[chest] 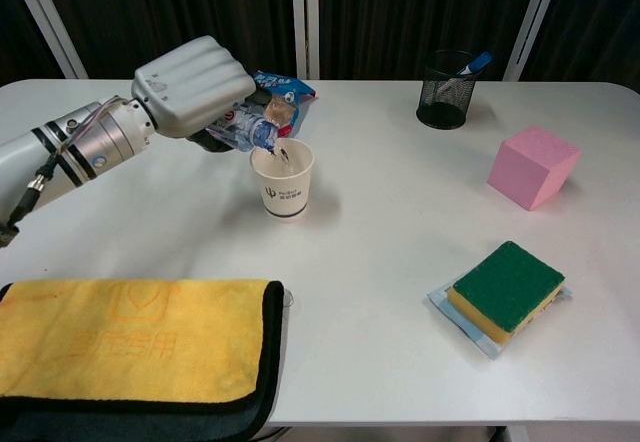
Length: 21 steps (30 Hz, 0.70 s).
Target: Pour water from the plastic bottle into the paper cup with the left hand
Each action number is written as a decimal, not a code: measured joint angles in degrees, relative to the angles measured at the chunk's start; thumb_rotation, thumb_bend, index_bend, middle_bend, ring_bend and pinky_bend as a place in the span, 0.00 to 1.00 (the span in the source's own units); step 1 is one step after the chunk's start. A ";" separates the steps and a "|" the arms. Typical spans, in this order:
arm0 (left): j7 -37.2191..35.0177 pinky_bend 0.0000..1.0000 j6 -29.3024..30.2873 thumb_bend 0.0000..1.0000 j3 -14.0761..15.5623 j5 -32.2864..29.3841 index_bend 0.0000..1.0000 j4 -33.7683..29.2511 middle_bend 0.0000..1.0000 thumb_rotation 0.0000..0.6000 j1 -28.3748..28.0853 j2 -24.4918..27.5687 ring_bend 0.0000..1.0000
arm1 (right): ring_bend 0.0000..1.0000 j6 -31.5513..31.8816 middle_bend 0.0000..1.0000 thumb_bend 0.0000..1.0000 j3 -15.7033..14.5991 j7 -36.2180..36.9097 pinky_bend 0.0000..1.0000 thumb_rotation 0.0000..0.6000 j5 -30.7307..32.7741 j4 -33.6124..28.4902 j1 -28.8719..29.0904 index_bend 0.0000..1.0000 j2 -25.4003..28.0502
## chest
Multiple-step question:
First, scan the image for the black and silver left hand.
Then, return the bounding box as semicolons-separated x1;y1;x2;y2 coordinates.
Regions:
130;35;257;154

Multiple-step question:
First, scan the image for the transparent plastic water bottle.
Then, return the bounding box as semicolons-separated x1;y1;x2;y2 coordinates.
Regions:
207;104;281;154

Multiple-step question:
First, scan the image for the white paper cup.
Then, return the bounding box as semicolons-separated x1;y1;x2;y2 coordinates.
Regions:
249;136;315;223

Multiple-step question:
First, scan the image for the blue red snack bag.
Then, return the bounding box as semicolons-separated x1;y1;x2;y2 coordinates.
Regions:
252;70;320;138

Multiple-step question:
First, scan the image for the black mesh pen holder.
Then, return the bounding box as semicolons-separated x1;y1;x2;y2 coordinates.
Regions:
415;49;480;130

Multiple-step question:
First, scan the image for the yellow towel with black edge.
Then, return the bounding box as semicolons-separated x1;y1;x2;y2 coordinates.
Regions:
0;278;286;442

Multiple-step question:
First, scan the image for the blue capped white marker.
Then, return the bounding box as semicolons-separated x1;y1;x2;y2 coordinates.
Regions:
439;51;494;97

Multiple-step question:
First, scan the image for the light blue folded cloth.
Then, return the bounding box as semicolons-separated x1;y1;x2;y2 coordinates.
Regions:
426;281;573;361

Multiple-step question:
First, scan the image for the pink foam cube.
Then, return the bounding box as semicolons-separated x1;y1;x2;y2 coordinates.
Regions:
486;124;584;211

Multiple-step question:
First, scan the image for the green and yellow sponge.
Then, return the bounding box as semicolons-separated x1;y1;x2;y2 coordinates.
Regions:
446;240;566;348

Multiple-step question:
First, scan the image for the white frame post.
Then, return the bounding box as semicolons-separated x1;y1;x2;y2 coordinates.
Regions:
3;0;89;81
502;0;566;82
289;0;321;81

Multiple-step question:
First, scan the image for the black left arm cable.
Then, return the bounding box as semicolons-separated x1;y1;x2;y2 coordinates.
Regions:
0;152;61;248

